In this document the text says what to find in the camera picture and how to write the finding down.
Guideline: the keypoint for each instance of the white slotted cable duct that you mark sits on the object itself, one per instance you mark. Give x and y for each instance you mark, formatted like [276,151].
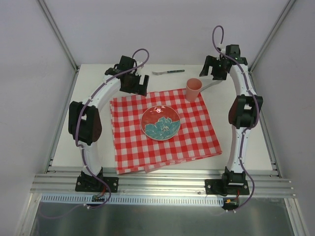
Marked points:
[133,200]

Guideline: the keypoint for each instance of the red teal ceramic plate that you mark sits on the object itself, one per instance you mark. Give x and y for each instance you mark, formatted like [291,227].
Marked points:
[160,122]

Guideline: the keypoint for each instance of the aluminium frame post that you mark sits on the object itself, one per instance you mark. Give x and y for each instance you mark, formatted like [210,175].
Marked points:
[272,33]
[56,31]

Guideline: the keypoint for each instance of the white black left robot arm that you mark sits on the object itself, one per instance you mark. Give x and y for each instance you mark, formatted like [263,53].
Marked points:
[84,122]

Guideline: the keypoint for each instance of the fork with green handle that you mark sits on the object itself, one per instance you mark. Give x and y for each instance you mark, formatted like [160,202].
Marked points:
[168,72]

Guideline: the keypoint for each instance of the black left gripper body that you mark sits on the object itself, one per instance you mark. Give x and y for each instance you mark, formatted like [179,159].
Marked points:
[133,83]

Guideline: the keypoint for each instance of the aluminium frame post left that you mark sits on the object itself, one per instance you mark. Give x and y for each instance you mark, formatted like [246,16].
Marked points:
[56,31]

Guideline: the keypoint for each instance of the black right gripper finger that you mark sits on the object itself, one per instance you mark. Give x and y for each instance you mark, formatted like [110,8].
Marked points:
[219,76]
[209,62]

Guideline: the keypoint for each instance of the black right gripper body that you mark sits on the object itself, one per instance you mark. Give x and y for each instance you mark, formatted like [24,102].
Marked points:
[215,68]

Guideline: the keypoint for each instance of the salmon pink plastic cup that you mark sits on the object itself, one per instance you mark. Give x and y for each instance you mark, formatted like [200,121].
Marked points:
[193,88]

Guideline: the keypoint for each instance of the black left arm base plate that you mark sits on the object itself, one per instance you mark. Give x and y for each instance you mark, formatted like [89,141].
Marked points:
[90,184]

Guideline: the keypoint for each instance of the aluminium front rail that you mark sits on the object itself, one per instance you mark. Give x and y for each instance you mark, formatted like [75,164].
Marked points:
[164,182]

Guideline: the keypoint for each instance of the red white checkered cloth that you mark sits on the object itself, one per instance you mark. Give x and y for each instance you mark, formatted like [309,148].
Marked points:
[135,152]

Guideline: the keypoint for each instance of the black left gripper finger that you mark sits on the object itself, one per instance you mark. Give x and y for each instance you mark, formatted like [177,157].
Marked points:
[143,87]
[137,91]

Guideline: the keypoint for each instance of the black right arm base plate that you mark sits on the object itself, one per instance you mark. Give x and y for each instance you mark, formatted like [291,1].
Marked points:
[218,187]

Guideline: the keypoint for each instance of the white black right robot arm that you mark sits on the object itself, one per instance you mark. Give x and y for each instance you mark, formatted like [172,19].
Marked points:
[244,112]

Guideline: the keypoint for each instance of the silver table knife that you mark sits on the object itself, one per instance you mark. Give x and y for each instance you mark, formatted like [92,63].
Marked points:
[210,85]

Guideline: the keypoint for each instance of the aluminium frame post right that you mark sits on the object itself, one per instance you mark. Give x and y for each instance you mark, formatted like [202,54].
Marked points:
[272,33]

